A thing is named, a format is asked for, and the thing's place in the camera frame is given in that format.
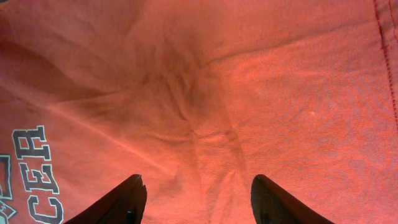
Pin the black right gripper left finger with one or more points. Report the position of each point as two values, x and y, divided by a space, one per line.
125 204

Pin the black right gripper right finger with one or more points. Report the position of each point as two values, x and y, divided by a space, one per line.
271 204

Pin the orange soccer t-shirt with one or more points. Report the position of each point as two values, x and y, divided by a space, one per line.
198 97

